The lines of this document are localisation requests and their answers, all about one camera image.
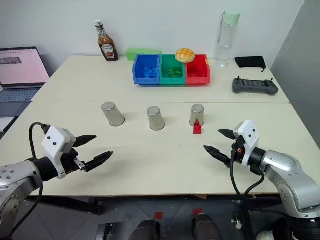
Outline green toy bricks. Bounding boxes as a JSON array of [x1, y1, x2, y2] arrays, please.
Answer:
[[166, 66, 184, 77]]

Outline clear bottle with green lid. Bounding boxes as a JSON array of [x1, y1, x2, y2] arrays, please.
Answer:
[[215, 9, 241, 68]]

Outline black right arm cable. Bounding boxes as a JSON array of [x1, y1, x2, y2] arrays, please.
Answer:
[[229, 149, 266, 201]]

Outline golden bread bun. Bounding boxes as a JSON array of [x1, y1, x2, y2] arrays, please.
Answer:
[[175, 48, 196, 64]]

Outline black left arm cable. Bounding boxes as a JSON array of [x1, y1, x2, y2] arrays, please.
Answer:
[[9, 121, 50, 237]]

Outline black table frame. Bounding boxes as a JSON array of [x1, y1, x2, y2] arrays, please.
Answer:
[[24, 196, 106, 216]]

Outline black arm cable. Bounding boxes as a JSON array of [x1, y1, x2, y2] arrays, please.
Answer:
[[9, 121, 50, 237], [229, 149, 266, 201]]

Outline open laptop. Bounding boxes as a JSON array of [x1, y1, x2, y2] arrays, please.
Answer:
[[0, 46, 51, 118]]

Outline red plastic bin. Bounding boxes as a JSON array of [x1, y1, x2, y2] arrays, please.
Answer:
[[185, 54, 211, 86]]

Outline black cloth pouch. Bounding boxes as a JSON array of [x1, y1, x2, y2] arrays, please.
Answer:
[[234, 55, 267, 73]]

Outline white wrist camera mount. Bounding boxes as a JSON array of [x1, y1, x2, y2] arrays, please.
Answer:
[[233, 119, 261, 168], [40, 125, 77, 180]]

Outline upturned steel cup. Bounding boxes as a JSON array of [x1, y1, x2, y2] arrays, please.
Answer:
[[101, 101, 126, 127], [146, 106, 166, 131], [189, 103, 205, 127]]

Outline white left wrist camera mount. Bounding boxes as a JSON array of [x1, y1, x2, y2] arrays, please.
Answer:
[[40, 125, 77, 180]]

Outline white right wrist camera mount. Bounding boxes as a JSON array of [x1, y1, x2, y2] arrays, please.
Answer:
[[233, 119, 261, 168]]

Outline green plastic bin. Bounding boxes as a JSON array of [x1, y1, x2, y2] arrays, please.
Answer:
[[159, 54, 187, 86]]

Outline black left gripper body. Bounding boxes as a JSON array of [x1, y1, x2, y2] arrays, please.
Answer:
[[61, 146, 87, 175]]

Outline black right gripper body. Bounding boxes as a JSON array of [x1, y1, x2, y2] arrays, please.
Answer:
[[225, 132, 245, 168]]

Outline blue toy bricks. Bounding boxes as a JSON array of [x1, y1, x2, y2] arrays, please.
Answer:
[[142, 65, 159, 79]]

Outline grey handheld controller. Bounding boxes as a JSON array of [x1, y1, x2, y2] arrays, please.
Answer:
[[232, 76, 279, 96]]

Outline light green box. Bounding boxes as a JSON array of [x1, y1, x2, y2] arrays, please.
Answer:
[[125, 48, 163, 62]]

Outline blue plastic bin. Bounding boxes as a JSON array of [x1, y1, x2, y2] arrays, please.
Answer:
[[132, 54, 163, 86]]

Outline dark rounded shape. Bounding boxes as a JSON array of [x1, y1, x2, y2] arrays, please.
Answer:
[[128, 219, 162, 240], [191, 213, 223, 240]]

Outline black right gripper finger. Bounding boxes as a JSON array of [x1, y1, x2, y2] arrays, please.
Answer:
[[217, 128, 236, 141], [203, 145, 230, 167]]

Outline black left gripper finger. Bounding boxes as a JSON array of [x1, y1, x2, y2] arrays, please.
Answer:
[[74, 135, 98, 149], [84, 150, 114, 173]]

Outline ketchup bottle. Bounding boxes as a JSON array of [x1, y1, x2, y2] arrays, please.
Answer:
[[94, 19, 119, 62]]

